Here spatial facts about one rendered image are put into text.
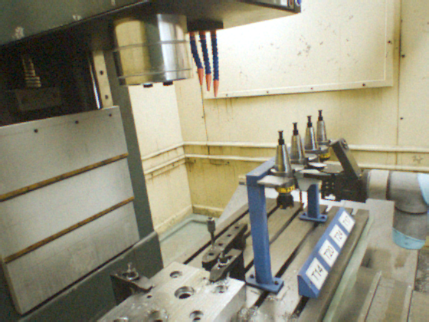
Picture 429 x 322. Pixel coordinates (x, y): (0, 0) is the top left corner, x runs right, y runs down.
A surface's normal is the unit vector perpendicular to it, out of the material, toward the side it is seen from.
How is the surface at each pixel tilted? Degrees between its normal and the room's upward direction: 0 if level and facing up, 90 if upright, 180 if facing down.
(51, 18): 90
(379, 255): 24
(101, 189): 90
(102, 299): 90
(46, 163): 90
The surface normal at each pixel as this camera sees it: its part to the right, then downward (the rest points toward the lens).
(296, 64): -0.56, 0.28
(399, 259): -0.33, -0.76
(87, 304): 0.82, 0.05
